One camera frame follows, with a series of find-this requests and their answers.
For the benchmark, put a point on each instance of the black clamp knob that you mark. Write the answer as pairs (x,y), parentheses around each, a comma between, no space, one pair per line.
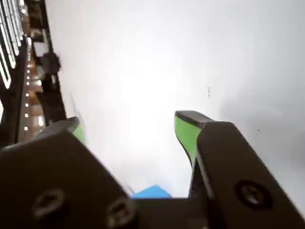
(51,63)

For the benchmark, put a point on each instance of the blue lego block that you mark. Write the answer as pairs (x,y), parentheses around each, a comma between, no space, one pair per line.
(152,192)

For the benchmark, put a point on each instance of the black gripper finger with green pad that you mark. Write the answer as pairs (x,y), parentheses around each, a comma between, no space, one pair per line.
(47,171)
(233,167)

